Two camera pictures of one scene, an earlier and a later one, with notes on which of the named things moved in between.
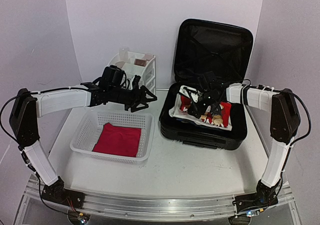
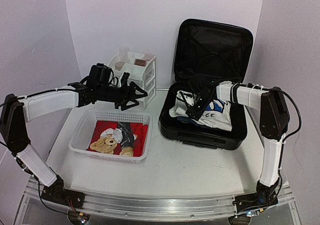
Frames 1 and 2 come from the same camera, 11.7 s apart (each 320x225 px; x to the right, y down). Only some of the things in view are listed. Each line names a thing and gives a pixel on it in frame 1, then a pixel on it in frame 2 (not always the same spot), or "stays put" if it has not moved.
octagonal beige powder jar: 120,64 stays put
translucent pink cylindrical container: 123,52 stays put
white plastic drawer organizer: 142,65 stays put
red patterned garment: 223,119 → 117,138
